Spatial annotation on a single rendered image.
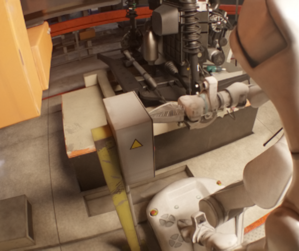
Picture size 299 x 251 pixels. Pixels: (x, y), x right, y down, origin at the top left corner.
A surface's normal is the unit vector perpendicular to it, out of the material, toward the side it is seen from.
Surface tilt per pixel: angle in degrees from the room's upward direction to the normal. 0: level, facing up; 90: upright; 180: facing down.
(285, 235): 83
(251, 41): 93
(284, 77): 88
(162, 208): 0
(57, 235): 0
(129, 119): 0
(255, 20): 79
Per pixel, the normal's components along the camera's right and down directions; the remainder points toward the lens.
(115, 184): 0.36, 0.58
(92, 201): -0.04, -0.77
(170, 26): 0.00, 0.63
